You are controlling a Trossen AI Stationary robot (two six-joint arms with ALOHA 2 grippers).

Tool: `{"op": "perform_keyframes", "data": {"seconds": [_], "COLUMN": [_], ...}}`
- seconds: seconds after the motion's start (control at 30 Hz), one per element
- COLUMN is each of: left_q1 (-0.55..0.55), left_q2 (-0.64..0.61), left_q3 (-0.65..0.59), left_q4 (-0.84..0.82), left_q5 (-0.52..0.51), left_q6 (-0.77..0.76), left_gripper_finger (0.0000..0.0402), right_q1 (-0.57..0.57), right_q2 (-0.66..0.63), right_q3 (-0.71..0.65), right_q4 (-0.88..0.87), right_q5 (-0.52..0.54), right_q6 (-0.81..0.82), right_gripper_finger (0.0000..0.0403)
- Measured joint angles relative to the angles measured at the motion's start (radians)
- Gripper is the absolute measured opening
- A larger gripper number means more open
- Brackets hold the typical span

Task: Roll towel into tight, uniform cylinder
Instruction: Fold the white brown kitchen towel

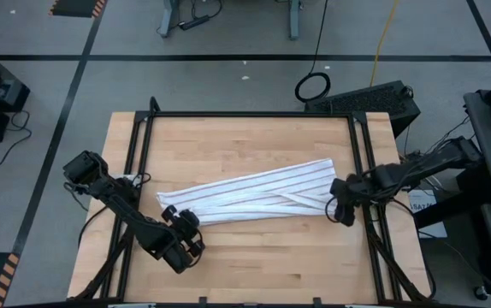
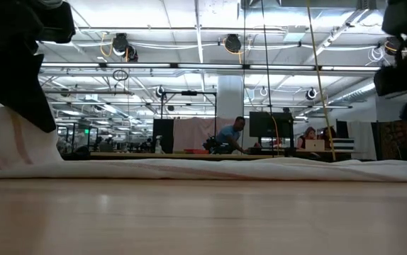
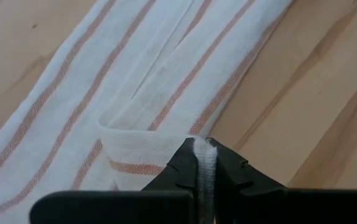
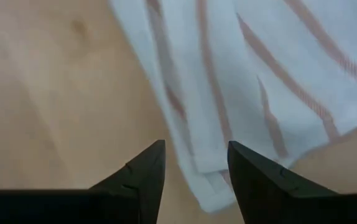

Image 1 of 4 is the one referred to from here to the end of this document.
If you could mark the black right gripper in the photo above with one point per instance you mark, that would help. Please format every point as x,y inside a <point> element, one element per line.
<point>344,199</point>

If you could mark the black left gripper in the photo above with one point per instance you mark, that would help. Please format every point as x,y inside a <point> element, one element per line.
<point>183,231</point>

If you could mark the white striped towel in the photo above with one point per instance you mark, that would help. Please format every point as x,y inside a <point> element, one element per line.
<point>262,192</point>

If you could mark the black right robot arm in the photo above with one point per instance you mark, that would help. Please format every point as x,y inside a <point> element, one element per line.
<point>433,164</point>

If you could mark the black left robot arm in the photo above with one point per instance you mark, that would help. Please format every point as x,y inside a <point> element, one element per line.
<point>117,201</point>

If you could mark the black table edge clip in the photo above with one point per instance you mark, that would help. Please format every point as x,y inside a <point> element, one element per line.
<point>202,300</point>
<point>316,300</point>

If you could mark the white paper label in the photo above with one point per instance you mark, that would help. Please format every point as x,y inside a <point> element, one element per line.
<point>431,222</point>

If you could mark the black computer tower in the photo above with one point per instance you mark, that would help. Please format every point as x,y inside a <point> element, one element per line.
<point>365,102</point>

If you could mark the black cart base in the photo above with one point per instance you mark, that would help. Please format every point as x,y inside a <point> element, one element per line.
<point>480,192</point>

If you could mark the black caster wheel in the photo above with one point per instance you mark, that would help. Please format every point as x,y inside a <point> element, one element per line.
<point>480,292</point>

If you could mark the grey desk leg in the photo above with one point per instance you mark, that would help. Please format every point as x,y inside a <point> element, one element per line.
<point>169,17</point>
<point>294,19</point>

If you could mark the black power strip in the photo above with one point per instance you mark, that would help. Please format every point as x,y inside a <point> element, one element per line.
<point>194,22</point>

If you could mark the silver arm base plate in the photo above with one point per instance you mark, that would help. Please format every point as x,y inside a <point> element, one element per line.
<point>126,176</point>

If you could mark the black aluminium table frame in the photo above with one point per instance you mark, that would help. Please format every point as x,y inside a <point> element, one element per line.
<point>250,114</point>

